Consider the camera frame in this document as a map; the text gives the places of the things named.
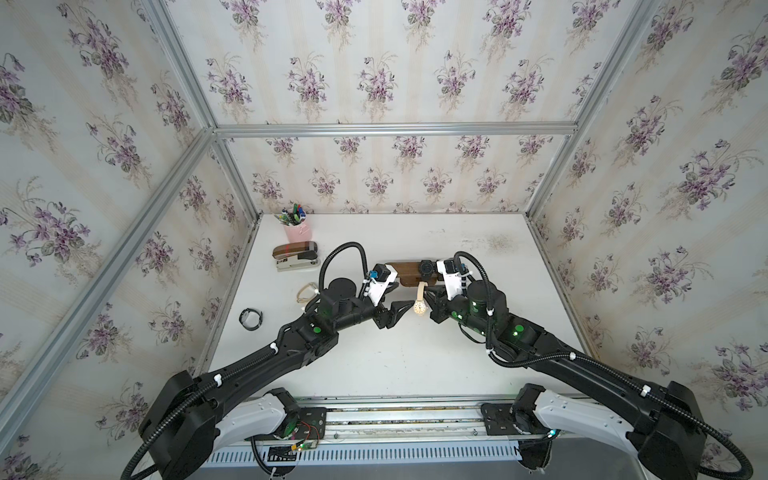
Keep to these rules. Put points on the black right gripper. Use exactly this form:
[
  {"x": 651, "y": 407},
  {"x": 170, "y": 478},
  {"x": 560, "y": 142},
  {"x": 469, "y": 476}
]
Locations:
[{"x": 436, "y": 298}]

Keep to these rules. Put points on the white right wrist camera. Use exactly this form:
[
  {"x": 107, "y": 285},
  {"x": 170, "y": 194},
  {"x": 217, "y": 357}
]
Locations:
[{"x": 455, "y": 277}]

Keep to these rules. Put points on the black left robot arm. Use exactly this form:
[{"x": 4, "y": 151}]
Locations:
[{"x": 181, "y": 426}]

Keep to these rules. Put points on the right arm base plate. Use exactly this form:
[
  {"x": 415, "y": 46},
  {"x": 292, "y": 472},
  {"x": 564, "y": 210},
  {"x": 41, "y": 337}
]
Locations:
[{"x": 504, "y": 419}]

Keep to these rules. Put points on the thin black band watch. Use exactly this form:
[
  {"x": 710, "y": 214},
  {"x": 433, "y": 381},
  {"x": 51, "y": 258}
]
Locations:
[{"x": 250, "y": 319}]

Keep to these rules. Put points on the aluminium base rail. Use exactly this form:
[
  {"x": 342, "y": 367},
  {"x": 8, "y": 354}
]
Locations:
[{"x": 440, "y": 420}]

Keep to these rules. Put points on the beige strap watch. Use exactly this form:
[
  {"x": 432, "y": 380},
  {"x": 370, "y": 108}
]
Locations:
[{"x": 420, "y": 306}]

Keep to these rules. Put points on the brown wooden watch stand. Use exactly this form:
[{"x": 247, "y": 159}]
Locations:
[{"x": 408, "y": 275}]

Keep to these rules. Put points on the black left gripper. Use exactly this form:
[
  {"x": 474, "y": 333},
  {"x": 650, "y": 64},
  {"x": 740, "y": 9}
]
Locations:
[{"x": 392, "y": 317}]

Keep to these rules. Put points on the pens in cup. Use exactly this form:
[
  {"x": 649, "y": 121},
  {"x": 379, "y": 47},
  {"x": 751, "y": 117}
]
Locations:
[{"x": 293, "y": 216}]

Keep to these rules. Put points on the pink pen cup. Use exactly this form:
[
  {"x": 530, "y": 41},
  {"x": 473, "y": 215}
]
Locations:
[{"x": 301, "y": 232}]

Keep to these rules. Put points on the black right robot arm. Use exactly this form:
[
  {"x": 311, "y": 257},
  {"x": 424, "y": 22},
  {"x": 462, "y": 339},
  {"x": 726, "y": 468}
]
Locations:
[{"x": 665, "y": 427}]

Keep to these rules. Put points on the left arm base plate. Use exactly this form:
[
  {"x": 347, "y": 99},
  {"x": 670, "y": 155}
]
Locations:
[{"x": 302, "y": 426}]

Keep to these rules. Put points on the brown and white stapler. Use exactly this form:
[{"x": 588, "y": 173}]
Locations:
[{"x": 296, "y": 256}]

